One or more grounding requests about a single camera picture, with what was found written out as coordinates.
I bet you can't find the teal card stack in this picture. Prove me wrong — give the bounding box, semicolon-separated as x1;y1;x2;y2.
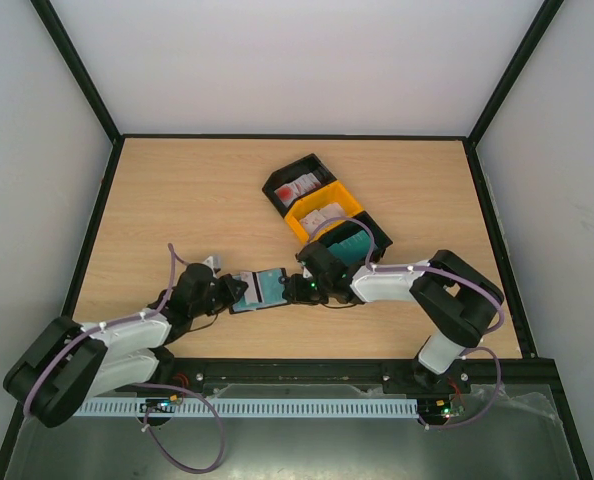
327;230;374;266

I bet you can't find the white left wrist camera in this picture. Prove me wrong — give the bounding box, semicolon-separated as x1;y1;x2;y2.
203;254;222;274

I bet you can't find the white floral card stack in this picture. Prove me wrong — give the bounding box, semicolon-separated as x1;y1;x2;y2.
299;202;346;235

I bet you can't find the black leather card holder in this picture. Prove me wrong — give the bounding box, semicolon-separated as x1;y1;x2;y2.
229;268;289;314

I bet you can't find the yellow plastic bin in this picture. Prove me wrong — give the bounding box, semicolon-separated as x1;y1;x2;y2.
284;181;364;244

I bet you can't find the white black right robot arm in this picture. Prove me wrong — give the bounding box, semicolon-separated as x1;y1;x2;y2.
282;242;504;392

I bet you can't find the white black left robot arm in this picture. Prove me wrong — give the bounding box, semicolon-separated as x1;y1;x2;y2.
3;262;248;428

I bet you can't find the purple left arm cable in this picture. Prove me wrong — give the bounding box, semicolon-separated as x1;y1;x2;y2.
22;242;227;472

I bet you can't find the red white card stack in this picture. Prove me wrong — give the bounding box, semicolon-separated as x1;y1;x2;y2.
274;172;321;207

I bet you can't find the black aluminium frame rail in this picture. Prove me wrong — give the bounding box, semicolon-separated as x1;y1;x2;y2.
26;355;561;396

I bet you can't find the black bin with teal cards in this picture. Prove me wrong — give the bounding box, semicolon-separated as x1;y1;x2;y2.
308;211;393;266

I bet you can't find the black bin with red cards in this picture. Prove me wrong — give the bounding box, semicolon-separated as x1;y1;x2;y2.
262;153;336;218

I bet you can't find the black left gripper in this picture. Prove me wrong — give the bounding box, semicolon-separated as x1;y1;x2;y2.
191;274;249;319

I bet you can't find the teal credit card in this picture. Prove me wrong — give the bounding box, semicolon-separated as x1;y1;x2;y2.
257;268;287;307

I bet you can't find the white slotted cable duct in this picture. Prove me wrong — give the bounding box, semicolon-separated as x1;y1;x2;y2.
75;397;418;419

